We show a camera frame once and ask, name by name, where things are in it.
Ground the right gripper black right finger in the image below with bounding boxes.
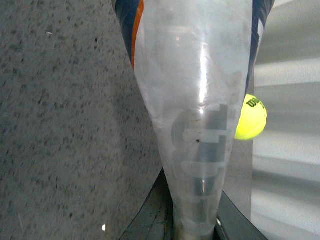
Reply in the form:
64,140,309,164
214,191,268,240

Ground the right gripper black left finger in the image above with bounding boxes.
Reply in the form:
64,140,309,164
120,170,174,240

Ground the Wilson tennis ball can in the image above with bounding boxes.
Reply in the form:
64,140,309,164
112,0,274,240

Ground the Wilson 3 tennis ball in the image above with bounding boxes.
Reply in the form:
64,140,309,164
234,94,268,141

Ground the white pleated curtain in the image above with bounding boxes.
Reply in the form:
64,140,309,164
251,0,320,240

